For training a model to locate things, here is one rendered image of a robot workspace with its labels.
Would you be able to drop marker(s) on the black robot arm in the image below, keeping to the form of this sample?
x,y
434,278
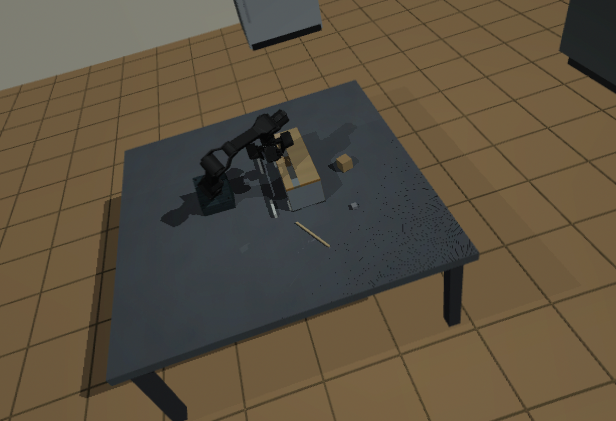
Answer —
x,y
264,128

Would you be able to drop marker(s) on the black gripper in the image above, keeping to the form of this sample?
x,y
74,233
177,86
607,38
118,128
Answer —
x,y
285,140

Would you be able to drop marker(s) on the small tan cardboard box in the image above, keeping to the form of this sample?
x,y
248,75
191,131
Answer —
x,y
344,163

